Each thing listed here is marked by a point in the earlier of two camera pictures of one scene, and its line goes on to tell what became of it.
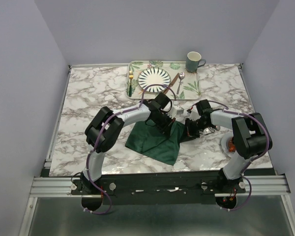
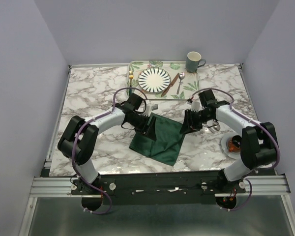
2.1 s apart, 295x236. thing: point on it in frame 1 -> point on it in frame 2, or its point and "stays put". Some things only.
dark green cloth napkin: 148,138 stays put
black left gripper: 166,129 -> 151,132
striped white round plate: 152,75 stays put
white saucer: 224,144 stays put
